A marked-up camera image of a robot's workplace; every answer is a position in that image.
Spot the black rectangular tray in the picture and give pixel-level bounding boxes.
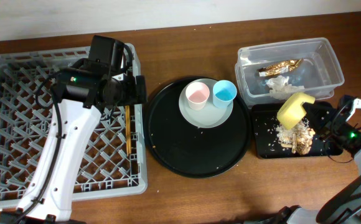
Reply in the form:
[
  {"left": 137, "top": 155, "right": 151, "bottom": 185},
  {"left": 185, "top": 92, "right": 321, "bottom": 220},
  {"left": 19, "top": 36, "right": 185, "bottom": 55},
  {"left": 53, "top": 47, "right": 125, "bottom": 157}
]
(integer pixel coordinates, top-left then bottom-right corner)
[{"left": 251, "top": 103, "right": 342, "bottom": 159}]

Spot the grey dishwasher rack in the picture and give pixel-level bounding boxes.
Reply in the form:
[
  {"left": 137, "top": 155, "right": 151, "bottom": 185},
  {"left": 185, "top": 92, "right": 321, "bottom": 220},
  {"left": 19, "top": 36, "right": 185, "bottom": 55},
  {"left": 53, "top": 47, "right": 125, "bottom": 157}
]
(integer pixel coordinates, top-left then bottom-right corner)
[{"left": 0, "top": 47, "right": 148, "bottom": 210}]

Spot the clear plastic bin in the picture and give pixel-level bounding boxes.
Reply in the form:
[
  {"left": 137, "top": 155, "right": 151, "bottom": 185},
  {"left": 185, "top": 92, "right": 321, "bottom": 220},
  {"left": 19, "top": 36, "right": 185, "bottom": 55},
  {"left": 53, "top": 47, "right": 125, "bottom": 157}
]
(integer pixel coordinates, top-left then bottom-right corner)
[{"left": 235, "top": 37, "right": 345, "bottom": 108}]

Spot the grey plate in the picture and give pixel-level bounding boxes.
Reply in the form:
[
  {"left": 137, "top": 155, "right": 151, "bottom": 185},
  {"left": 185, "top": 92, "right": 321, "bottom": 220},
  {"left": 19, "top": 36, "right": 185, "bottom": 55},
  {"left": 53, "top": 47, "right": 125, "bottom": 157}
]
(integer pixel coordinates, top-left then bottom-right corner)
[{"left": 179, "top": 78, "right": 233, "bottom": 128}]

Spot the round black tray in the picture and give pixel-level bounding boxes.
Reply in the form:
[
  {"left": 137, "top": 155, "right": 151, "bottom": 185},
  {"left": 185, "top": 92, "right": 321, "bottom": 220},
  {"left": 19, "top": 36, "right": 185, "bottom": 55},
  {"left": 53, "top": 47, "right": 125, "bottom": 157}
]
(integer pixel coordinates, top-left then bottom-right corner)
[{"left": 143, "top": 77, "right": 253, "bottom": 178}]

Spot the blue cup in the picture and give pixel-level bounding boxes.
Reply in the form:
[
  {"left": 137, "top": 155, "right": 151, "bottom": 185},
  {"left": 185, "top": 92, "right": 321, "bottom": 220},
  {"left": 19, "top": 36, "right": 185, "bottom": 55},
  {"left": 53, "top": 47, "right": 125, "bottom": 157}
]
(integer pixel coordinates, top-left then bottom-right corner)
[{"left": 212, "top": 80, "right": 237, "bottom": 108}]

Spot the yellow bowl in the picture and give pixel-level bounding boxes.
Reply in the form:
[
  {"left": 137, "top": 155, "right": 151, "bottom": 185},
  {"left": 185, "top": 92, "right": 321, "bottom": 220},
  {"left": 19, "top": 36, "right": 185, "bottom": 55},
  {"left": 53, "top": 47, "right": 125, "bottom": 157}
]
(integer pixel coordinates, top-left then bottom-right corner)
[{"left": 276, "top": 92, "right": 316, "bottom": 130}]

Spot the pink cup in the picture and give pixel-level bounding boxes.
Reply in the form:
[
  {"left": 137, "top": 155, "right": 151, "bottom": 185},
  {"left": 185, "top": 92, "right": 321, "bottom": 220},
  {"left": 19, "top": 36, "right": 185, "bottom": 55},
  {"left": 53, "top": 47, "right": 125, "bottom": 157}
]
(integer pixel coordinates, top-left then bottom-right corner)
[{"left": 185, "top": 82, "right": 210, "bottom": 111}]

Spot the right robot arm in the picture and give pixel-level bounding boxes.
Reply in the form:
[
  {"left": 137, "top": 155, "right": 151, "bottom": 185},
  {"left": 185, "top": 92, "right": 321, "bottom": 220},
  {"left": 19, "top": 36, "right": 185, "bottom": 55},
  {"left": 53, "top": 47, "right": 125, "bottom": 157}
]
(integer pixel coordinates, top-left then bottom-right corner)
[{"left": 257, "top": 92, "right": 361, "bottom": 224}]

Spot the white napkin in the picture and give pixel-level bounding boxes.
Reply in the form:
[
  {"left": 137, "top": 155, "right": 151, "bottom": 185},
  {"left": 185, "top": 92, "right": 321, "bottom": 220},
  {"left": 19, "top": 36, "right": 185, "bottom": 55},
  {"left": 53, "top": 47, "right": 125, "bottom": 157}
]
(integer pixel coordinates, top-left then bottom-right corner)
[{"left": 266, "top": 75, "right": 304, "bottom": 100}]

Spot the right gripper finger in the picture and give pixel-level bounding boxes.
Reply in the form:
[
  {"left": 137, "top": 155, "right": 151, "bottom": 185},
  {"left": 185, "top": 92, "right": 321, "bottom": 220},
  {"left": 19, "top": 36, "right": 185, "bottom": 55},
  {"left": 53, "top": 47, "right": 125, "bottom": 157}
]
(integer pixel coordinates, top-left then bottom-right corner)
[
  {"left": 307, "top": 112, "right": 333, "bottom": 134},
  {"left": 302, "top": 101, "right": 336, "bottom": 116}
]

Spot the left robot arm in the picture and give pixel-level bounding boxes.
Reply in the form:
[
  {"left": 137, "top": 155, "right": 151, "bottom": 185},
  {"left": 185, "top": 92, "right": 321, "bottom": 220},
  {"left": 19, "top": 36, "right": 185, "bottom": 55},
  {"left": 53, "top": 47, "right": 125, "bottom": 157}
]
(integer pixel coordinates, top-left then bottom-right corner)
[{"left": 0, "top": 35, "right": 147, "bottom": 223}]

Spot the food scraps pile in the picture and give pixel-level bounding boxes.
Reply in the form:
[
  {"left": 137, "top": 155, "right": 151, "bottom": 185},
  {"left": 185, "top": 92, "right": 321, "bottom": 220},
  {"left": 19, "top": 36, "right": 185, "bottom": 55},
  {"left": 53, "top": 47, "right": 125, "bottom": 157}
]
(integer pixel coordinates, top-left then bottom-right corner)
[{"left": 268, "top": 119, "right": 316, "bottom": 156}]

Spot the gold foil wrapper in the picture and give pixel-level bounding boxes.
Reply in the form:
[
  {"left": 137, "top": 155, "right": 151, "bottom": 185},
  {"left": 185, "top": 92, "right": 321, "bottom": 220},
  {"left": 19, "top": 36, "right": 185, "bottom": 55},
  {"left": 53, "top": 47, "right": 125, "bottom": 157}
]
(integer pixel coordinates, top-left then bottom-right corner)
[{"left": 258, "top": 58, "right": 303, "bottom": 77}]

